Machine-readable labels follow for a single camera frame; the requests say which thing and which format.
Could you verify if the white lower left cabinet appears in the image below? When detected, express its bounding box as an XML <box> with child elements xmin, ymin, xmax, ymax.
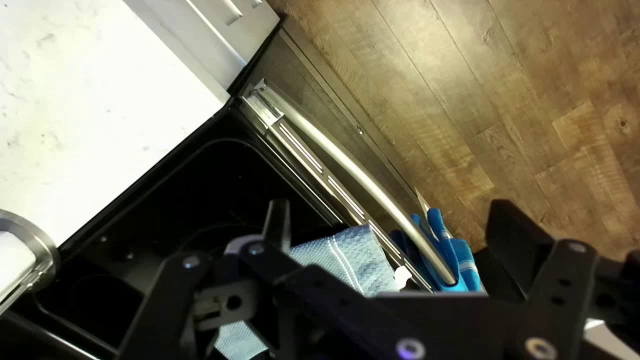
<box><xmin>124</xmin><ymin>0</ymin><xmax>280</xmax><ymax>102</ymax></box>

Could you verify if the black glass cooktop stove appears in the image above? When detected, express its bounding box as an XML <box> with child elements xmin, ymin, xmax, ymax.
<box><xmin>2</xmin><ymin>106</ymin><xmax>345</xmax><ymax>360</ymax></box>

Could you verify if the bright blue striped towel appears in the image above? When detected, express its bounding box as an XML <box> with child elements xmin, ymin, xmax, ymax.
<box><xmin>392</xmin><ymin>208</ymin><xmax>484</xmax><ymax>295</ymax></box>

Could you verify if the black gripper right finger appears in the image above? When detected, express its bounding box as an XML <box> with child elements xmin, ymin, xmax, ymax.
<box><xmin>276</xmin><ymin>200</ymin><xmax>640</xmax><ymax>360</ymax></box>

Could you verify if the steel pot on counter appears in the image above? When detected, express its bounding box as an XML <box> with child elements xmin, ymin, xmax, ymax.
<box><xmin>0</xmin><ymin>211</ymin><xmax>59</xmax><ymax>315</ymax></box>

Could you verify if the light blue towel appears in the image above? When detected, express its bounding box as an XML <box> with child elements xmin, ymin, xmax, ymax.
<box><xmin>214</xmin><ymin>227</ymin><xmax>401</xmax><ymax>360</ymax></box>

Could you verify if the silver oven door handle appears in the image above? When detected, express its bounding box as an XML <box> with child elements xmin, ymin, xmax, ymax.
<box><xmin>254</xmin><ymin>84</ymin><xmax>456</xmax><ymax>286</ymax></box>

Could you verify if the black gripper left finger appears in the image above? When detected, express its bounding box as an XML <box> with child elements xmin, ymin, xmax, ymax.
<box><xmin>116</xmin><ymin>199</ymin><xmax>294</xmax><ymax>360</ymax></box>

